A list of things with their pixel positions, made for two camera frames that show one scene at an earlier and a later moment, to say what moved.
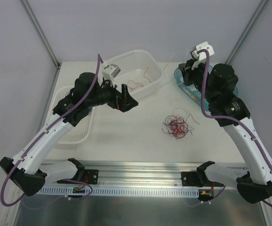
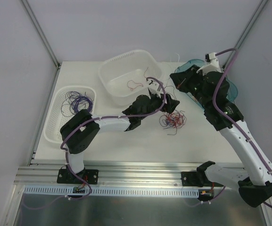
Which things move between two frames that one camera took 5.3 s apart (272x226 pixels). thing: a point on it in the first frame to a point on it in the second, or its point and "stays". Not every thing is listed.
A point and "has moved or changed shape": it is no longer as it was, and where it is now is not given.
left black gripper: (116, 99) to (165, 103)
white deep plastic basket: (139, 70) stays
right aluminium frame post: (246, 31) stays
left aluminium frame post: (40, 32) stays
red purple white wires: (177, 126) has moved or changed shape
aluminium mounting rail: (122, 173) stays
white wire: (176, 51) to (167, 85)
